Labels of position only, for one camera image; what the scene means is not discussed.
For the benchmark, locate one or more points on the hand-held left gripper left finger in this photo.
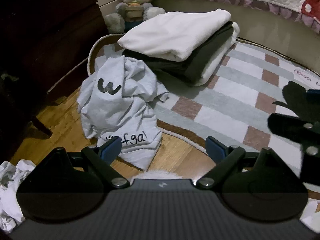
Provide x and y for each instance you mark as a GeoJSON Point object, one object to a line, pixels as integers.
{"type": "Point", "coordinates": [111, 150]}

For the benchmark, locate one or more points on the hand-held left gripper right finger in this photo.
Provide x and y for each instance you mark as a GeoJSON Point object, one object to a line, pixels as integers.
{"type": "Point", "coordinates": [215, 150]}

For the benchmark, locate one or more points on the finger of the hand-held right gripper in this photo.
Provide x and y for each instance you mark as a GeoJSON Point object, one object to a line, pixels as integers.
{"type": "Point", "coordinates": [313, 94]}
{"type": "Point", "coordinates": [287, 125]}

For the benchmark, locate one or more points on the white printed t-shirt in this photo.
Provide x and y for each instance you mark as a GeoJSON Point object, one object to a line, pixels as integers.
{"type": "Point", "coordinates": [117, 110]}

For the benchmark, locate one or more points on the white fluffy cloth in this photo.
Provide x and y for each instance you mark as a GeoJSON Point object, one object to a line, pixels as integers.
{"type": "Point", "coordinates": [157, 174]}

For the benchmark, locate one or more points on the checkered rug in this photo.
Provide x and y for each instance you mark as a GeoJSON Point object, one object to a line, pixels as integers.
{"type": "Point", "coordinates": [225, 97]}

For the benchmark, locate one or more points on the dark folded garment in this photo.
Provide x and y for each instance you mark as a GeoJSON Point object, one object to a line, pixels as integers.
{"type": "Point", "coordinates": [195, 67]}

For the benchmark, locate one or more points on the cream folded garment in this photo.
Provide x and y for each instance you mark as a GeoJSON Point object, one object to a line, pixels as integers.
{"type": "Point", "coordinates": [212, 65]}

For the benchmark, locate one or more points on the white crumpled cloth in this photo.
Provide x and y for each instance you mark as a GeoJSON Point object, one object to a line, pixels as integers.
{"type": "Point", "coordinates": [311, 212]}
{"type": "Point", "coordinates": [10, 195]}

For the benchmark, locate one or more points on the white folded garment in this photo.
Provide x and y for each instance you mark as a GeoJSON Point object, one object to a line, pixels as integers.
{"type": "Point", "coordinates": [175, 32]}

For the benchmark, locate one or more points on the dark wooden furniture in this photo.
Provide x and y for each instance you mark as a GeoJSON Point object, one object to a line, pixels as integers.
{"type": "Point", "coordinates": [37, 42]}

